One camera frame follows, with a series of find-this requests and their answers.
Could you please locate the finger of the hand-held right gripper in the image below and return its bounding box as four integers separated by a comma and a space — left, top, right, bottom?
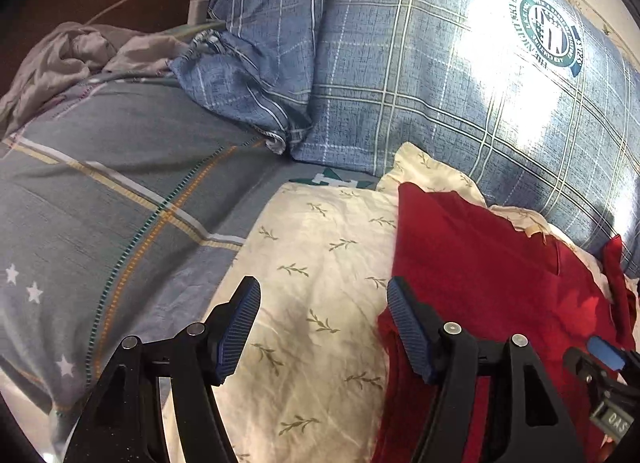
563, 335, 632, 385

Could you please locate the cream leaf-print pillow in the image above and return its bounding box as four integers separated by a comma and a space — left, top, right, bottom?
165, 142, 613, 463

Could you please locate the red garment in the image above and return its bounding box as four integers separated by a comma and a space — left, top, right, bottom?
372, 182, 640, 463

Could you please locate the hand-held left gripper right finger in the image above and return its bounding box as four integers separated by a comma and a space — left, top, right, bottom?
387, 276, 587, 463

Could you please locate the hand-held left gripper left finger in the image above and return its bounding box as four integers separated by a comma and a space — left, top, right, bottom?
64, 276, 262, 463

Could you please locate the grey-blue striped bedsheet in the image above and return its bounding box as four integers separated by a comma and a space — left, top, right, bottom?
0, 78, 376, 444

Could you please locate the blue plaid pillow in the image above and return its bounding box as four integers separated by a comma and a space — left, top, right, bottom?
170, 0, 640, 279

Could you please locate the grey crumpled cloth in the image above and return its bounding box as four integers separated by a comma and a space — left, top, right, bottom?
0, 22, 193, 138

